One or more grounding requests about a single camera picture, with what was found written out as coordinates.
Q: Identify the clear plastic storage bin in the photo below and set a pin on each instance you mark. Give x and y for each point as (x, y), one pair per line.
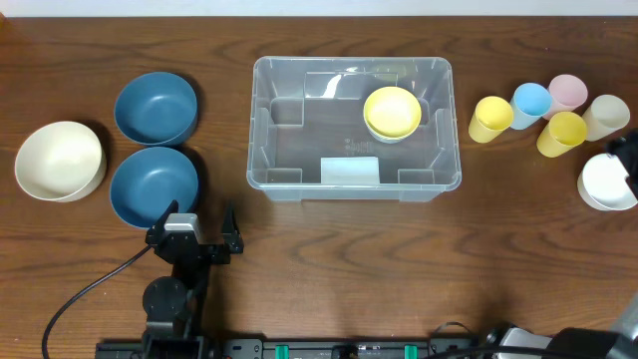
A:
(308, 138)

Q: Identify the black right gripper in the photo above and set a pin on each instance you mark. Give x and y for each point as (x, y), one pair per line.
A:
(624, 150)

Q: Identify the pink plastic cup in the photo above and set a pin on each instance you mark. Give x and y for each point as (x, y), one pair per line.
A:
(567, 92)

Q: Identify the blue bowl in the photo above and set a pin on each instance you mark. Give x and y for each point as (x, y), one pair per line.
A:
(157, 109)
(148, 181)

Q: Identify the cream large bowl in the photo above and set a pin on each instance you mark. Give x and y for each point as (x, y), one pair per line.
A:
(61, 162)

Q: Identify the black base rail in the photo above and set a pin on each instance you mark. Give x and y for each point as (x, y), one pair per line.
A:
(255, 348)

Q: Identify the pale grey small bowl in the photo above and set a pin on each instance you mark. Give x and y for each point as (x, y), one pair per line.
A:
(385, 139)

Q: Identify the blue bowl near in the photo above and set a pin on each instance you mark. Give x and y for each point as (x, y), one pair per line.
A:
(148, 181)

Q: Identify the cream plastic cup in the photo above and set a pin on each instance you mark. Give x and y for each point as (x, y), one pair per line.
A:
(606, 115)

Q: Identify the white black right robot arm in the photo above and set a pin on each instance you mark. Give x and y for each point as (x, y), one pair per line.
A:
(620, 342)

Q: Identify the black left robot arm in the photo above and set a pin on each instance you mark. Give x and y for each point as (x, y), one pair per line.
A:
(174, 303)

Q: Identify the blue bowl far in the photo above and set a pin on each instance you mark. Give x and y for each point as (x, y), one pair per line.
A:
(157, 109)

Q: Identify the white small bowl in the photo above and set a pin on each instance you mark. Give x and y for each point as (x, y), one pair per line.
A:
(603, 185)

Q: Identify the yellow plastic cup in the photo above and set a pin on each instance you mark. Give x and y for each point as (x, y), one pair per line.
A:
(491, 117)
(564, 131)

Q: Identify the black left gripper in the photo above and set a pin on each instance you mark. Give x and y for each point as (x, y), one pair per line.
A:
(200, 249)

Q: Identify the light blue plastic cup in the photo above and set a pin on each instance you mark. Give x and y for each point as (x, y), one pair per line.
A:
(529, 103)

